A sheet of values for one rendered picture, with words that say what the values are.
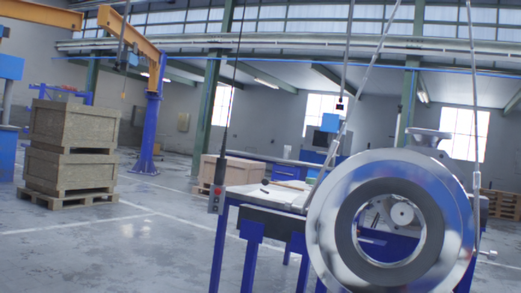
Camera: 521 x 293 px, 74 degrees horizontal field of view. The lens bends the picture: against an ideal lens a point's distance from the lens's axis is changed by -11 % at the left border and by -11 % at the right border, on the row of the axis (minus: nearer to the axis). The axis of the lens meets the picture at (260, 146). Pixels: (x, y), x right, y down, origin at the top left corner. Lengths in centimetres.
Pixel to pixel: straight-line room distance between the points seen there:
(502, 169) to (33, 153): 1264
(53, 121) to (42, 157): 48
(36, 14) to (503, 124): 1291
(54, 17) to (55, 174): 297
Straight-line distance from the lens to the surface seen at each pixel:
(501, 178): 1374
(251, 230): 210
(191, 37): 1075
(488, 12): 925
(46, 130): 536
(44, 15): 709
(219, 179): 162
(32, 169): 555
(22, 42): 1498
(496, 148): 1372
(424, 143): 216
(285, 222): 202
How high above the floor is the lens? 125
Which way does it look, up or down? 1 degrees down
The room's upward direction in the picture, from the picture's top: 8 degrees clockwise
